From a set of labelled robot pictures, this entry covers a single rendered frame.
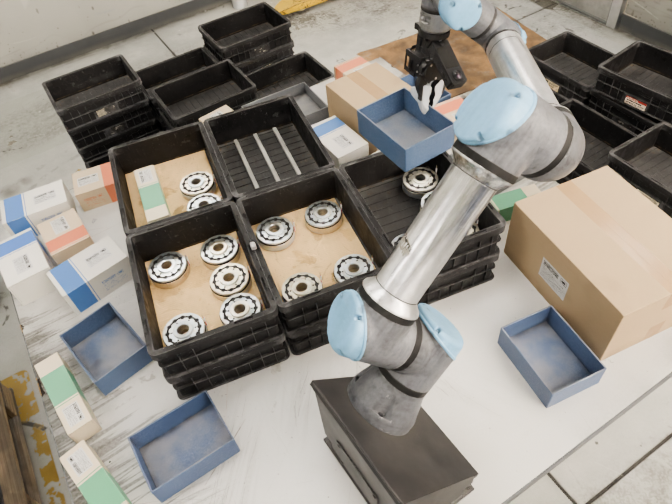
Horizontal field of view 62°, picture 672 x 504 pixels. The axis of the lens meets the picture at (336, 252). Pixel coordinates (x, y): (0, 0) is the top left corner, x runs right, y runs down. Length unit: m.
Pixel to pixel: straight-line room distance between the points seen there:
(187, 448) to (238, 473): 0.14
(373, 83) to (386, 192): 0.52
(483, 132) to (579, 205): 0.74
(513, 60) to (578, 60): 1.99
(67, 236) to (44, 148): 1.93
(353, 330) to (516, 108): 0.43
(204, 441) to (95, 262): 0.63
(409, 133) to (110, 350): 0.98
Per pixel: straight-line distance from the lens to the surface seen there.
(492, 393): 1.43
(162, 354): 1.30
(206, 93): 2.83
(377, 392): 1.10
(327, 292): 1.30
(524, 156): 0.91
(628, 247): 1.51
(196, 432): 1.44
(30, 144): 3.87
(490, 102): 0.90
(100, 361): 1.64
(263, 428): 1.41
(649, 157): 2.46
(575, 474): 2.17
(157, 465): 1.44
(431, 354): 1.05
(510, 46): 1.22
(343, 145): 1.89
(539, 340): 1.53
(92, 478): 1.43
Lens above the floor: 1.97
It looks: 49 degrees down
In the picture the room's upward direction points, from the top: 7 degrees counter-clockwise
